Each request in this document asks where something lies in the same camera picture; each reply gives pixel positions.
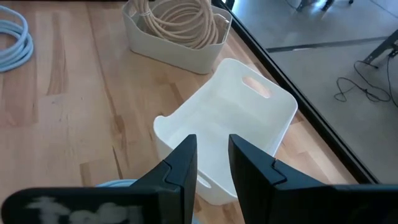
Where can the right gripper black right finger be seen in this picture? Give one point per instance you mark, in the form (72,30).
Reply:
(255,180)

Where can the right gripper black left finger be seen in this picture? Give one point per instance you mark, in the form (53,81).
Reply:
(183,174)

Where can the white plastic bin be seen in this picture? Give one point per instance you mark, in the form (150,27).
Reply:
(230,105)

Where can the beige plastic bin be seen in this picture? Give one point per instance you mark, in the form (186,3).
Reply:
(168,53)

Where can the black metal stand leg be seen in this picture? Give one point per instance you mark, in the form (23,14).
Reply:
(385,45)

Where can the black furniture legs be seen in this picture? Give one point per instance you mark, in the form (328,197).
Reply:
(327,4)

